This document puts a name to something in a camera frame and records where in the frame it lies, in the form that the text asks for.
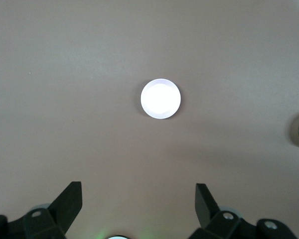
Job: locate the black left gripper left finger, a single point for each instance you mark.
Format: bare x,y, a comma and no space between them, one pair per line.
52,221

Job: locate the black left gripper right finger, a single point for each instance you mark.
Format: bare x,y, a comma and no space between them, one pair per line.
221,224

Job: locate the white round plate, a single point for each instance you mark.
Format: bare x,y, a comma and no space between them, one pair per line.
160,98

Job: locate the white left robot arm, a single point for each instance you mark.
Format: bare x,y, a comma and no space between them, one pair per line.
118,237

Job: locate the brown table cover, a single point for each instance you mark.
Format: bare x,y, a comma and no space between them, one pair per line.
64,87

